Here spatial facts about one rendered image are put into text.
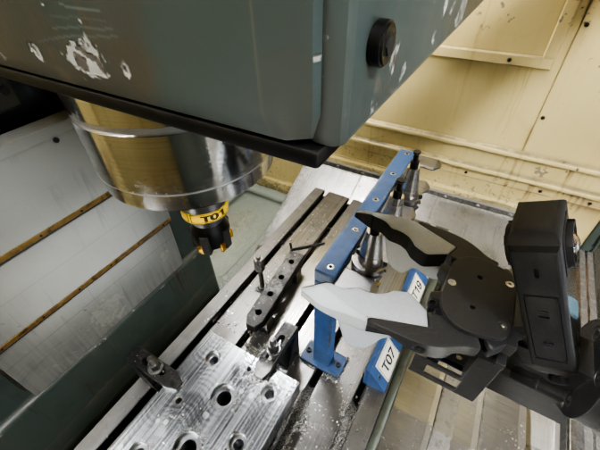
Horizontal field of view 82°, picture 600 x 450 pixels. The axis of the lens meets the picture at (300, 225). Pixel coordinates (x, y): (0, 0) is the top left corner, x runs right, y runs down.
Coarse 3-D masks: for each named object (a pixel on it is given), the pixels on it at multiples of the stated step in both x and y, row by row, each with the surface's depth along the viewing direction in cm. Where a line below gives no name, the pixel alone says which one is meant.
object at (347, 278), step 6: (342, 270) 60; (348, 270) 60; (342, 276) 59; (348, 276) 59; (354, 276) 59; (360, 276) 59; (366, 276) 59; (336, 282) 58; (342, 282) 58; (348, 282) 58; (354, 282) 58; (360, 282) 58; (366, 282) 58; (372, 282) 58; (366, 288) 57; (372, 288) 57
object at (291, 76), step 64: (0, 0) 12; (64, 0) 10; (128, 0) 9; (192, 0) 8; (256, 0) 7; (320, 0) 7; (384, 0) 8; (448, 0) 14; (0, 64) 16; (64, 64) 12; (128, 64) 11; (192, 64) 9; (256, 64) 8; (320, 64) 8; (384, 64) 9; (192, 128) 11; (256, 128) 10; (320, 128) 9
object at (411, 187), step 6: (408, 168) 70; (420, 168) 69; (408, 174) 70; (414, 174) 70; (408, 180) 71; (414, 180) 70; (408, 186) 71; (414, 186) 71; (408, 192) 72; (414, 192) 72; (408, 198) 73; (414, 198) 73
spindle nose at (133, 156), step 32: (64, 96) 23; (96, 128) 23; (128, 128) 22; (160, 128) 22; (96, 160) 26; (128, 160) 24; (160, 160) 24; (192, 160) 24; (224, 160) 26; (256, 160) 28; (128, 192) 26; (160, 192) 26; (192, 192) 26; (224, 192) 28
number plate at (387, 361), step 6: (390, 342) 78; (384, 348) 76; (390, 348) 78; (384, 354) 76; (390, 354) 77; (396, 354) 79; (378, 360) 74; (384, 360) 75; (390, 360) 77; (396, 360) 78; (378, 366) 74; (384, 366) 75; (390, 366) 76; (384, 372) 74; (390, 372) 76
